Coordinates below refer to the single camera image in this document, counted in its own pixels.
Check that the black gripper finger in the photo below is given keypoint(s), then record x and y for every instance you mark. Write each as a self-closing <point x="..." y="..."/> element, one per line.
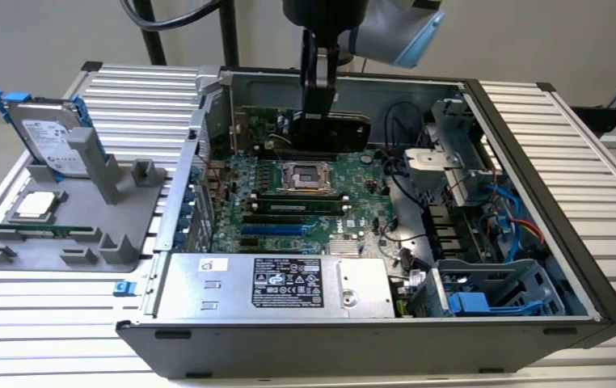
<point x="319" y="101"/>

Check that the black stand pole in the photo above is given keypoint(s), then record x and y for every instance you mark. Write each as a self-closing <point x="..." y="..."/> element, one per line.
<point x="152" y="44"/>
<point x="230" y="48"/>

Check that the small blue clip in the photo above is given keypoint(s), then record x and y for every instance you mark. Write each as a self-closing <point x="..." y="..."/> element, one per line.
<point x="123" y="288"/>

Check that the blue plastic carrier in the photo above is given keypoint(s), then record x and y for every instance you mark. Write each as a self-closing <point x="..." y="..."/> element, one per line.
<point x="470" y="303"/>

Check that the silver CPU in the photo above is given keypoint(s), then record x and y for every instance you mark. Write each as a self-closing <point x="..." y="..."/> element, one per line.
<point x="38" y="206"/>

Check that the green graphics card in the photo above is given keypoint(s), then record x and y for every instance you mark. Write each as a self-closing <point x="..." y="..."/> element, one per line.
<point x="264" y="125"/>

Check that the round coin battery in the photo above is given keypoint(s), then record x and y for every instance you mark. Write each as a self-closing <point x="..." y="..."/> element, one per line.
<point x="368" y="158"/>

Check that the hard disk in blue carrier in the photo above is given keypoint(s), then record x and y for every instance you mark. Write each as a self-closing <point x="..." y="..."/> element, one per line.
<point x="48" y="141"/>

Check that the short black expansion slot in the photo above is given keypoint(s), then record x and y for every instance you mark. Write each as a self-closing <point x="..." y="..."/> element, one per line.
<point x="250" y="242"/>

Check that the silver power supply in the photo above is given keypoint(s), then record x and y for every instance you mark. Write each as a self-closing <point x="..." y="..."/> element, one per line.
<point x="232" y="291"/>

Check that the grey parts rack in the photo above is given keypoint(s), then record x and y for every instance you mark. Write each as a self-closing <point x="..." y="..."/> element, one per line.
<point x="83" y="218"/>

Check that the green motherboard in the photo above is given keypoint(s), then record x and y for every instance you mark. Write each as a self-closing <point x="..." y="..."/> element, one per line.
<point x="362" y="190"/>

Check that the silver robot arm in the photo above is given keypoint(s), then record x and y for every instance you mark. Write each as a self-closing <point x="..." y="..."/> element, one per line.
<point x="394" y="36"/>

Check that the open black PC case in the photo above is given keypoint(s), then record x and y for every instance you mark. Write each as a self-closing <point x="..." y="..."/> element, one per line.
<point x="340" y="351"/>

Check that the silver finned heatsink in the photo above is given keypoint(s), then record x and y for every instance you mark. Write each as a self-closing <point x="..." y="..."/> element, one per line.
<point x="346" y="247"/>

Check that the long black expansion slot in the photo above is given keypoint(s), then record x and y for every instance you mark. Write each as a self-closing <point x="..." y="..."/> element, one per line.
<point x="272" y="220"/>

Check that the CPU socket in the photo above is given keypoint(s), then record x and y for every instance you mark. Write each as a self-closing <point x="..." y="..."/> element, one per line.
<point x="304" y="175"/>

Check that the black plastic housing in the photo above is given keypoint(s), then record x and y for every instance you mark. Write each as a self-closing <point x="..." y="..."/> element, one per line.
<point x="448" y="230"/>

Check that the silver metal drive bay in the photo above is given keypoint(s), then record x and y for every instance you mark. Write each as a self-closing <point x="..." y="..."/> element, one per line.
<point x="431" y="161"/>

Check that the bare green RAM stick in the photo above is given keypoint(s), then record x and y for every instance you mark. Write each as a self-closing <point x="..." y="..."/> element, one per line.
<point x="64" y="230"/>

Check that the blue expansion slot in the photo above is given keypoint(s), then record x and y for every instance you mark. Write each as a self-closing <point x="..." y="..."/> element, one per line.
<point x="275" y="230"/>

